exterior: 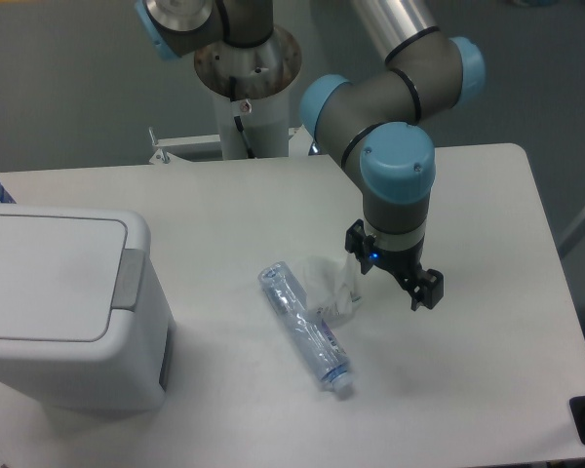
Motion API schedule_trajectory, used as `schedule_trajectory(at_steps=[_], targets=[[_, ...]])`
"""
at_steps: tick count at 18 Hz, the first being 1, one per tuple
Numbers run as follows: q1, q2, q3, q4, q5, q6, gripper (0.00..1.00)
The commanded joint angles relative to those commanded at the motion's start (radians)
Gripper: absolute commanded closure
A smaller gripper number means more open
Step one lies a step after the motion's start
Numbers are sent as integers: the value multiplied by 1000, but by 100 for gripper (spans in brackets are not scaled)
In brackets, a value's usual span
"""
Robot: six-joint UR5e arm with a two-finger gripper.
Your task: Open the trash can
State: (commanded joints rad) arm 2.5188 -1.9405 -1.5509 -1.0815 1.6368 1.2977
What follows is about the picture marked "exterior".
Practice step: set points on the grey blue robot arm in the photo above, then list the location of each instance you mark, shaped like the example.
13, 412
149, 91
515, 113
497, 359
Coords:
370, 129

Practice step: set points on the white metal base bracket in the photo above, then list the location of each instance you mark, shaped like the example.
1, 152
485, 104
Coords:
208, 147

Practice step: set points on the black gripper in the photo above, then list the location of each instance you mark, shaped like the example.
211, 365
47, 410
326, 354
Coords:
425, 287

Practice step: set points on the white trash can body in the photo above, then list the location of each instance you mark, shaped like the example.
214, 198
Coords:
125, 369

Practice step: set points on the clear plastic water bottle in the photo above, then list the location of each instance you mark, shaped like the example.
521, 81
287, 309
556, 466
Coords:
311, 335

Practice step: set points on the white trash can lid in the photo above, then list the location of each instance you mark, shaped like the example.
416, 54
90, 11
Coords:
57, 276

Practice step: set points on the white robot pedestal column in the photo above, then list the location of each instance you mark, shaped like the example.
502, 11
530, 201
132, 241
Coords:
250, 88

